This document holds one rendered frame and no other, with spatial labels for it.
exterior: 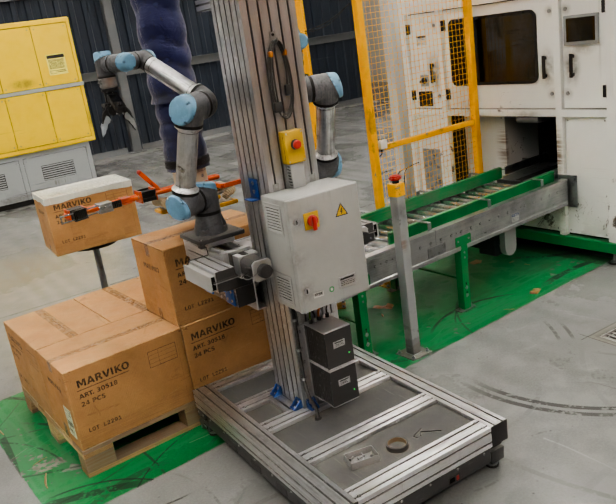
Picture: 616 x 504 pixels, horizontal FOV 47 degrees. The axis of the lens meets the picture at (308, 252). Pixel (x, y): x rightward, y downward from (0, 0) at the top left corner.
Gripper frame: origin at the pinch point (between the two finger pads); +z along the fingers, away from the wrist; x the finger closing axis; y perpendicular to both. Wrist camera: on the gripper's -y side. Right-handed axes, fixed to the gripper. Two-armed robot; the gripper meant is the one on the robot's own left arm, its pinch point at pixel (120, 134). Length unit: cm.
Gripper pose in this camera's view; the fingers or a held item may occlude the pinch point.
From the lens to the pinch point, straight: 325.7
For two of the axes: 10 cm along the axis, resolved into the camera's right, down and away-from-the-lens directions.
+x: -8.3, 2.8, -4.8
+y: -5.4, -1.8, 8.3
